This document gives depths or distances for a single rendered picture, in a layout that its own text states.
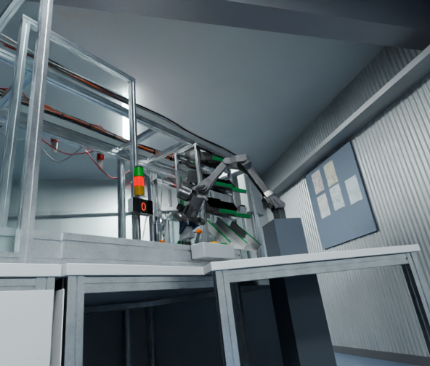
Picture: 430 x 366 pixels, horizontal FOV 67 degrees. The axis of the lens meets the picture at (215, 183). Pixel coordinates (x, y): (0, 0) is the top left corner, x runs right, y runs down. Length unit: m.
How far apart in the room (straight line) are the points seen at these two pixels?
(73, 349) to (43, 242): 0.29
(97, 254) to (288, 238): 0.85
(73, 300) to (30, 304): 0.10
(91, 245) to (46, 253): 0.13
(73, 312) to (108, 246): 0.24
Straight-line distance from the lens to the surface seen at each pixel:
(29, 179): 0.97
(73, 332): 0.93
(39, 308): 0.89
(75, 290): 0.93
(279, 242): 1.50
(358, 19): 2.93
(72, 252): 1.01
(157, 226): 2.58
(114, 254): 1.08
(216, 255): 1.34
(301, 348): 1.48
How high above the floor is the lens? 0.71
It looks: 21 degrees up
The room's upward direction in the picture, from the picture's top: 7 degrees counter-clockwise
